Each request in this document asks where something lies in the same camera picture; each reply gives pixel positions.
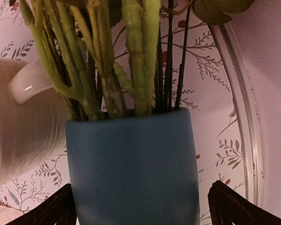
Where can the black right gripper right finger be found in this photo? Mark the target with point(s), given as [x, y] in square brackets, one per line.
[227, 207]

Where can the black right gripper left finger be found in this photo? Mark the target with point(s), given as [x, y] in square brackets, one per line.
[58, 209]

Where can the teal vase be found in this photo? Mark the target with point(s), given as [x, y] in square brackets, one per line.
[134, 171]

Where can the yellow rose stem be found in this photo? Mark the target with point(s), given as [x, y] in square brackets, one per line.
[93, 19]

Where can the white and mauve rose stem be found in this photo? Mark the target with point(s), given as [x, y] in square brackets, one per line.
[53, 29]

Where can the cream mug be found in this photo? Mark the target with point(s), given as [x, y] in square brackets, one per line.
[32, 118]

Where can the aluminium table front rail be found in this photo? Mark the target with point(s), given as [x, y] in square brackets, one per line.
[245, 106]

